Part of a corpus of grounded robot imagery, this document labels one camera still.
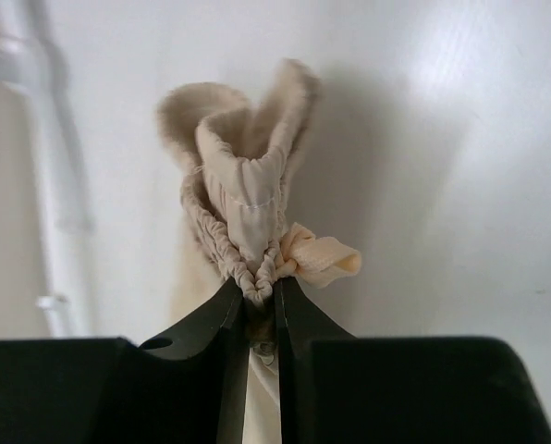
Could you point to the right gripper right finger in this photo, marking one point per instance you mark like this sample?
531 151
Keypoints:
336 388

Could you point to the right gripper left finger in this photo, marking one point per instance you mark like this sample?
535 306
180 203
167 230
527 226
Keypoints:
184 385

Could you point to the beige trousers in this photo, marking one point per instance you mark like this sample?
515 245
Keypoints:
238 161

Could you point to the white clothes rack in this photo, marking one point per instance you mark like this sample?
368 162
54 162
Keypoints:
31 66

